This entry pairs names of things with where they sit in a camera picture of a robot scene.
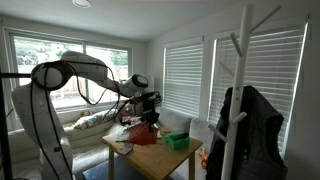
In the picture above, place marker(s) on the green plastic box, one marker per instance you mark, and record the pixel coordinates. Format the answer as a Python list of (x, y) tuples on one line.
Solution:
[(178, 140)]

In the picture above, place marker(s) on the dark grey puffer vest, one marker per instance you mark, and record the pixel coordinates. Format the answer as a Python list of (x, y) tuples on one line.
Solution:
[(260, 143)]

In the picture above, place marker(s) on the wide white window blind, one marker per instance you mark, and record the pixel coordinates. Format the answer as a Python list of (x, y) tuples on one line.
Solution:
[(276, 66)]

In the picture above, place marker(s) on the large glass window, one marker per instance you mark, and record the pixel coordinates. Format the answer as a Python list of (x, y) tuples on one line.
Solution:
[(106, 56)]

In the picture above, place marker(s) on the narrow white window blind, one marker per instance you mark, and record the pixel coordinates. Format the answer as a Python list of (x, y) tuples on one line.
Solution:
[(183, 78)]

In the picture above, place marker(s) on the white sofa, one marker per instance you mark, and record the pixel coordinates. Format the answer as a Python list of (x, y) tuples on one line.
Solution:
[(90, 140)]

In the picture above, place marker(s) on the dark blue ottoman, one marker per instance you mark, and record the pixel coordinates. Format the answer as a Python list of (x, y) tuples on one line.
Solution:
[(123, 171)]

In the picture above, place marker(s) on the white coat rack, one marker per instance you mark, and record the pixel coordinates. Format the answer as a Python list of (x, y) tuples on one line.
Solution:
[(238, 83)]

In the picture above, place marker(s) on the light wooden table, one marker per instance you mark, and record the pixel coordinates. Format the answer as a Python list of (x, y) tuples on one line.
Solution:
[(156, 160)]

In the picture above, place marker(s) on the floral pillow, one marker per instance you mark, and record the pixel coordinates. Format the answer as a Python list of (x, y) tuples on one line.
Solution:
[(91, 120)]

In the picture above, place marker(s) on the red woven box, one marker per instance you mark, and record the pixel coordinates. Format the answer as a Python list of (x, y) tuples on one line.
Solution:
[(142, 135)]

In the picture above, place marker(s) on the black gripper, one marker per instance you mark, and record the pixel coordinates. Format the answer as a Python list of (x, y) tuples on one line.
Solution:
[(149, 108)]

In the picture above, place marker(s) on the white table lamp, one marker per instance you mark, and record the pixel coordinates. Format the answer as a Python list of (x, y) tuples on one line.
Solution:
[(151, 83)]

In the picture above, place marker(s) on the round ceiling light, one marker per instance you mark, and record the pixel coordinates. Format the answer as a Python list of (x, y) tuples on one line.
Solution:
[(81, 3)]

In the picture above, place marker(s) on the small grey flat packet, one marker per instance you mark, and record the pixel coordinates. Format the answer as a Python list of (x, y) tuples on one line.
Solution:
[(125, 148)]

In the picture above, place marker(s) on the black camera stand pole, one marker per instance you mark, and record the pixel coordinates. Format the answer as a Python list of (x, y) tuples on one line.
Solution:
[(4, 133)]

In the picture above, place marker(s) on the small red object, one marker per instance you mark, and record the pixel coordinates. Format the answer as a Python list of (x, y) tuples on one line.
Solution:
[(129, 118)]

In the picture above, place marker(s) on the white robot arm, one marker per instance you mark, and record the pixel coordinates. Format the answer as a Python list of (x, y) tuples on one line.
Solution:
[(83, 70)]

